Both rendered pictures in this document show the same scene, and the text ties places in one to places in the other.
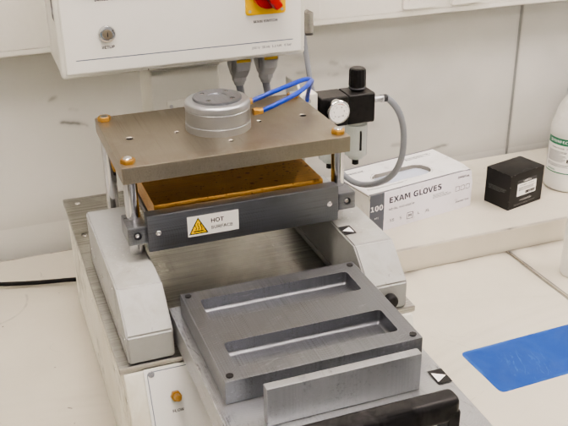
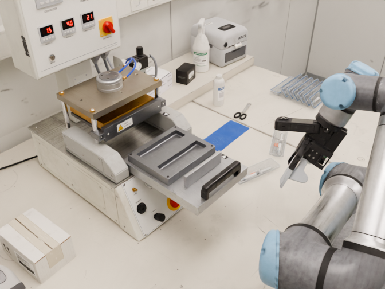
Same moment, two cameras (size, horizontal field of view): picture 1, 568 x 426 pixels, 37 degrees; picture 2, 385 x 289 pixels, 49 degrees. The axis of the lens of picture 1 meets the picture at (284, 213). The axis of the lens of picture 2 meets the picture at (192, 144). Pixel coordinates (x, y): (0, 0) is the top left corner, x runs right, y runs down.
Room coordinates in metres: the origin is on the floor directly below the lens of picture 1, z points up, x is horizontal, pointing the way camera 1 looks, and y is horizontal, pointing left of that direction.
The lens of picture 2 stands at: (-0.15, 0.40, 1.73)
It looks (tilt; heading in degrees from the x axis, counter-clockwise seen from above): 36 degrees down; 332
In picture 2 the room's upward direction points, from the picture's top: straight up
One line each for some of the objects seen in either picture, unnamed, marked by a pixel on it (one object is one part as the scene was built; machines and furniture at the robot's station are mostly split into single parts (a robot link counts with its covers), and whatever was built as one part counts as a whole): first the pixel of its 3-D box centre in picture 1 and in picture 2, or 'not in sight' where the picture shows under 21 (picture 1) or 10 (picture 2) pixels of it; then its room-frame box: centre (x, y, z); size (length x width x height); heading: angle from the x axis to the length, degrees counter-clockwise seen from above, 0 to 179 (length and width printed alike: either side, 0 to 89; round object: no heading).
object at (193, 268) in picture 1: (217, 248); (110, 131); (1.02, 0.09, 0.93); 0.46 x 0.35 x 0.01; 20
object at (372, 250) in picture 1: (346, 240); (161, 116); (0.96, -0.08, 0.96); 0.26 x 0.05 x 0.07; 20
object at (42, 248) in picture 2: not in sight; (36, 243); (0.77, 0.41, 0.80); 0.19 x 0.13 x 0.09; 21
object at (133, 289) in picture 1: (126, 277); (94, 153); (0.87, 0.18, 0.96); 0.25 x 0.05 x 0.07; 20
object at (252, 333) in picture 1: (296, 324); (172, 153); (0.74, -0.01, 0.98); 0.20 x 0.17 x 0.03; 110
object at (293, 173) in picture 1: (226, 159); (114, 97); (0.99, 0.07, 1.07); 0.22 x 0.17 x 0.10; 110
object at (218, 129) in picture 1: (227, 136); (109, 88); (1.02, 0.07, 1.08); 0.31 x 0.24 x 0.13; 110
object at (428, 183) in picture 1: (401, 189); (147, 85); (1.42, -0.21, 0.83); 0.23 x 0.12 x 0.07; 120
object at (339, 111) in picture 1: (342, 120); (137, 68); (1.18, -0.09, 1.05); 0.15 x 0.05 x 0.15; 110
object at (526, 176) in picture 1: (514, 182); (185, 73); (1.45, -0.42, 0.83); 0.09 x 0.06 x 0.07; 124
